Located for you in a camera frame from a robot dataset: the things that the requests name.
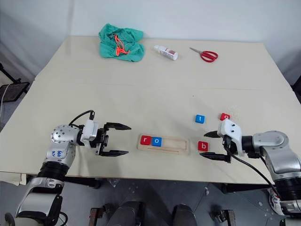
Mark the rusty metal base bracket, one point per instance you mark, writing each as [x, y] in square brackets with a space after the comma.
[96, 216]
[225, 217]

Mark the red letter r block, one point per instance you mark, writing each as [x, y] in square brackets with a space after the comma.
[145, 140]

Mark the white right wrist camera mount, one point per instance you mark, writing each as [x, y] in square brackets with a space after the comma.
[231, 129]

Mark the dark rounded shape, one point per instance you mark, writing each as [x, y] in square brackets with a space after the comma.
[128, 214]
[184, 215]

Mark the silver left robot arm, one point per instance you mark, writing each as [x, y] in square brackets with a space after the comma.
[58, 137]

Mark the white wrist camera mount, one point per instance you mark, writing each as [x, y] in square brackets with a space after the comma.
[231, 129]
[90, 131]

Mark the red letter o block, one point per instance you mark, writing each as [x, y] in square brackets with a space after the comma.
[224, 116]

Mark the red letter b block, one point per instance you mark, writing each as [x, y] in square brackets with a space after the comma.
[203, 146]

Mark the white plastic bottle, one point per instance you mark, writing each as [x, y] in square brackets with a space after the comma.
[165, 52]

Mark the blue letter t block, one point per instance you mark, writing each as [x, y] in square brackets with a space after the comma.
[200, 118]

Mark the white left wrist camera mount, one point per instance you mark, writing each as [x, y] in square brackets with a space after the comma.
[90, 131]

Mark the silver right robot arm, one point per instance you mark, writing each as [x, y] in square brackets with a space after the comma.
[277, 150]

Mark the wooden letter tray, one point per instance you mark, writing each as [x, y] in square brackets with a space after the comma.
[174, 144]

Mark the white patterned object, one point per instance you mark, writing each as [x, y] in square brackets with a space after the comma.
[274, 200]

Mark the black table frame bar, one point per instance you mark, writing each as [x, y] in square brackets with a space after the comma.
[82, 181]
[247, 188]

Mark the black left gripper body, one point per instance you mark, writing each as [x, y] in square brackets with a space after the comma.
[103, 140]

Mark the black metal stand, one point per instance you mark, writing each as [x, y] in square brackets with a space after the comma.
[14, 90]

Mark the blue letter o block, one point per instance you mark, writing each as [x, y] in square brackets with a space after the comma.
[156, 141]

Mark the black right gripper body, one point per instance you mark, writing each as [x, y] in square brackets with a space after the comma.
[227, 144]

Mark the dark object by wall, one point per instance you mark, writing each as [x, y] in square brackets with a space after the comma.
[296, 87]

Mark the green cloth bag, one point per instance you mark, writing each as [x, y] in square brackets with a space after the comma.
[131, 50]

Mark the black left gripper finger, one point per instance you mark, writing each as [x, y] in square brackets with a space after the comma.
[117, 127]
[115, 153]

